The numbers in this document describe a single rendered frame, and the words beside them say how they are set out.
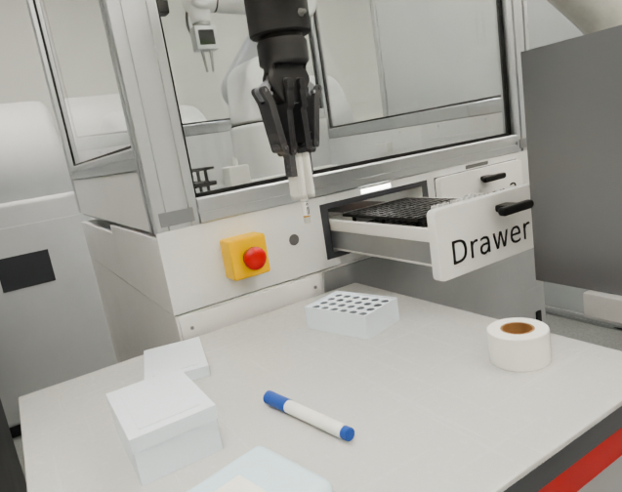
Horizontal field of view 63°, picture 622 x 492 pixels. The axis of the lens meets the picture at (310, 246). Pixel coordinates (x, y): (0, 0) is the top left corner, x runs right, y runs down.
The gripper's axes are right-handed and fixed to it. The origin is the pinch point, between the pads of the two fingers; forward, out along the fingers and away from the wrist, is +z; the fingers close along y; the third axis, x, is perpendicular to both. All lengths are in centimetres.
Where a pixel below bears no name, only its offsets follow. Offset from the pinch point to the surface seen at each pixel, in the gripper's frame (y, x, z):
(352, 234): -16.3, -4.7, 13.3
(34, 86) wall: -82, -322, -66
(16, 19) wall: -80, -323, -110
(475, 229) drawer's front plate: -16.5, 20.0, 11.9
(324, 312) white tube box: 2.6, 3.8, 21.2
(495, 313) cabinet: -63, 1, 45
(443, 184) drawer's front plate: -47.4, -2.1, 8.8
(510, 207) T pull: -19.5, 24.5, 8.9
